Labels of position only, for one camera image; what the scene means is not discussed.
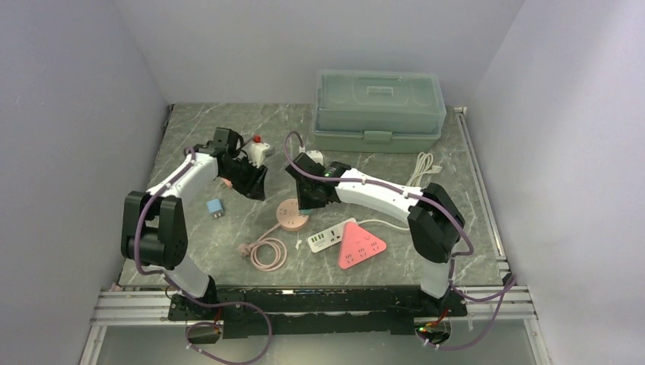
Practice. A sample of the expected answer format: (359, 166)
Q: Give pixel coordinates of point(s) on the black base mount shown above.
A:
(251, 311)

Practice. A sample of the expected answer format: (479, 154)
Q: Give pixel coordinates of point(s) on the orange charger cube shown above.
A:
(227, 183)

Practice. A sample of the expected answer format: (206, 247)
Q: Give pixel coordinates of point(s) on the pink triangular socket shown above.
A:
(357, 246)

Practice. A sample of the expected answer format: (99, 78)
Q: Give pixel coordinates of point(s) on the round pink socket hub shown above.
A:
(289, 216)

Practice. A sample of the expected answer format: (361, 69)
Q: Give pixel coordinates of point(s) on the blue charger cube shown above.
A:
(215, 208)

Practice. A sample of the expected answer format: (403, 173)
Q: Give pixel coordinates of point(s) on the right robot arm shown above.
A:
(434, 222)

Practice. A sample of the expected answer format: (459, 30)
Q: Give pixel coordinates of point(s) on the aluminium rail frame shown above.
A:
(238, 242)

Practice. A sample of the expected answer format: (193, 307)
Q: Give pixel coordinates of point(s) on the white power strip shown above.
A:
(328, 237)

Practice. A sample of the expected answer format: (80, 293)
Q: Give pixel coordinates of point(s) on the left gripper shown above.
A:
(255, 187)

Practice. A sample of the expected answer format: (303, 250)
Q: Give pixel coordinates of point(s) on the green plastic storage box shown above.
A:
(377, 111)

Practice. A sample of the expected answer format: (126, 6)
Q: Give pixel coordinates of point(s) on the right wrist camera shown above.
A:
(315, 155)

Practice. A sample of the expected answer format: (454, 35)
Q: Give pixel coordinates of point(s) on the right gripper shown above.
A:
(306, 204)

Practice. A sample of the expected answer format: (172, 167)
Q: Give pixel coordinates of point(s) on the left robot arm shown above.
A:
(154, 234)

